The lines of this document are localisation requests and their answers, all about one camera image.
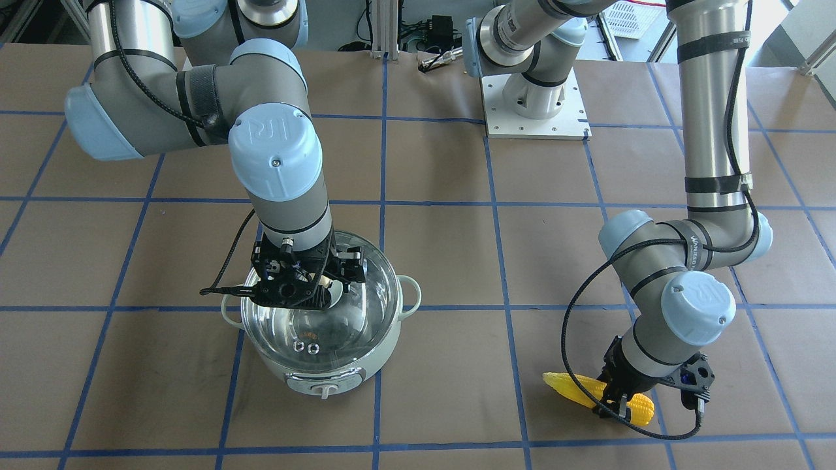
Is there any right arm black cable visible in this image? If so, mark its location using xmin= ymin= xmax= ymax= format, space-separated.
xmin=108 ymin=0 xmax=262 ymax=298

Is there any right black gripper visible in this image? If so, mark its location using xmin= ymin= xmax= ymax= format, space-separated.
xmin=251 ymin=231 xmax=366 ymax=311

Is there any aluminium frame post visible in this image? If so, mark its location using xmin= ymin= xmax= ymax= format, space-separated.
xmin=370 ymin=0 xmax=400 ymax=63

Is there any pale green electric pot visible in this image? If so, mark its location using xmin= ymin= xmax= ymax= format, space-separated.
xmin=221 ymin=229 xmax=423 ymax=399

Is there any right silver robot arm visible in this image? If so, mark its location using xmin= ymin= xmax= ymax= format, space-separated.
xmin=65 ymin=1 xmax=366 ymax=310

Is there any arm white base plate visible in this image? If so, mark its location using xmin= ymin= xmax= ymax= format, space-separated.
xmin=480 ymin=69 xmax=592 ymax=140

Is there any yellow corn cob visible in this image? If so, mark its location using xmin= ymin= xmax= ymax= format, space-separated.
xmin=541 ymin=372 xmax=656 ymax=426

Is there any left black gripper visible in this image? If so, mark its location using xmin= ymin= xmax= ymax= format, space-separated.
xmin=593 ymin=336 xmax=715 ymax=422

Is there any white plastic basket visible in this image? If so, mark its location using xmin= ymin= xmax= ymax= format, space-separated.
xmin=600 ymin=1 xmax=666 ymax=40

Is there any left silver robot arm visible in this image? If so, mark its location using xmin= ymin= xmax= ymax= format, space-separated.
xmin=462 ymin=1 xmax=773 ymax=426

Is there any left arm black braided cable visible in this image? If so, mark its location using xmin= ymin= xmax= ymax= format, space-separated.
xmin=560 ymin=0 xmax=762 ymax=441

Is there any black power adapter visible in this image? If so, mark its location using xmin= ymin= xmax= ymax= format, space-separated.
xmin=426 ymin=15 xmax=455 ymax=48

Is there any glass pot lid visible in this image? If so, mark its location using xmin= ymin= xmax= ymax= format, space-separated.
xmin=241 ymin=229 xmax=400 ymax=375

